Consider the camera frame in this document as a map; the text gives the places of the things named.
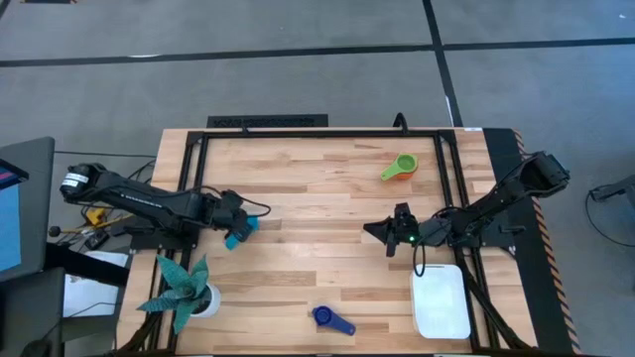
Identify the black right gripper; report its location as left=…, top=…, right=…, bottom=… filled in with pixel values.
left=363, top=201, right=423, bottom=257

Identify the green measuring cup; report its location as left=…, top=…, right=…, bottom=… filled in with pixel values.
left=380, top=153, right=420, bottom=182

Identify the indigo measuring cup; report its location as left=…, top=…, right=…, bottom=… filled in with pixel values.
left=311, top=304, right=357, bottom=337

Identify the teal leafed plant white pot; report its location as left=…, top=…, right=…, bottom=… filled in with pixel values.
left=136, top=253, right=222, bottom=334

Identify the white cutting board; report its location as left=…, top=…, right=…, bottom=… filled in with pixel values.
left=410, top=264, right=472, bottom=340

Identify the yellow tool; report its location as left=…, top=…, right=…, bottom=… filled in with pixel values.
left=84, top=206, right=108, bottom=227

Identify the black mat hazard stripe edge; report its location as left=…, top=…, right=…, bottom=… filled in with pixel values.
left=483, top=127, right=579, bottom=356

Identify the white paper sheet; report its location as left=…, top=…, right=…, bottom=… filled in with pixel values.
left=63, top=250, right=131, bottom=318

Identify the blue computer screen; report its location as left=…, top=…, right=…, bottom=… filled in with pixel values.
left=0, top=158, right=30, bottom=273

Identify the black stand leg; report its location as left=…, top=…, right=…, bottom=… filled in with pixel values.
left=587, top=173, right=635, bottom=204

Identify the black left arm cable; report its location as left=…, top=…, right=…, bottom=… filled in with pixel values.
left=190, top=185, right=273, bottom=219

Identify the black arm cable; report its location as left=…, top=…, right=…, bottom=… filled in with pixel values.
left=413, top=232, right=429, bottom=278
left=190, top=185, right=273, bottom=219

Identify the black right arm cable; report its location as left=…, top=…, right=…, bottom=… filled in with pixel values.
left=413, top=232, right=429, bottom=278

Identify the black metal table frame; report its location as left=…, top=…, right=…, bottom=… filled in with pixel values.
left=168, top=128, right=535, bottom=351

